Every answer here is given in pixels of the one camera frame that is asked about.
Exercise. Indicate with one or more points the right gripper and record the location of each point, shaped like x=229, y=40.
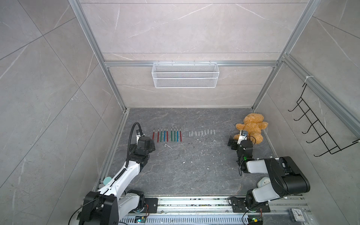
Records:
x=234, y=146

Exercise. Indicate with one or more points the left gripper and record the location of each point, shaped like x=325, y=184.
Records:
x=152, y=146

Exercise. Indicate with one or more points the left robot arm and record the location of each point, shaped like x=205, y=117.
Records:
x=106, y=206

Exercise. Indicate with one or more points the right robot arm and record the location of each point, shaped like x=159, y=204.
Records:
x=285, y=176

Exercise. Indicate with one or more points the brown teddy bear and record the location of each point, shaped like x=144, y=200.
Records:
x=253, y=123

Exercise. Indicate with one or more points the teal sand timer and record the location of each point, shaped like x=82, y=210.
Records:
x=107, y=180

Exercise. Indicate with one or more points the small white clock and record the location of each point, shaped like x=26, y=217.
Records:
x=297, y=215

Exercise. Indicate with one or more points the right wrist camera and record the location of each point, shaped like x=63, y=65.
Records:
x=242, y=136

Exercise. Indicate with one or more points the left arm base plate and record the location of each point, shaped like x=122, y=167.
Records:
x=150, y=205

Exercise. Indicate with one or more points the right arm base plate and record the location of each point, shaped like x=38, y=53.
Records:
x=244, y=204

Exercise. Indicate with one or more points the aluminium mounting rail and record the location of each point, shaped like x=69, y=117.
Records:
x=215, y=210

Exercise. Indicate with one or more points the white wire mesh basket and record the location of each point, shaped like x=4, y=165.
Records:
x=185, y=75

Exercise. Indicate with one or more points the black wire hook rack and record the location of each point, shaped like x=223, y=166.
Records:
x=321, y=132

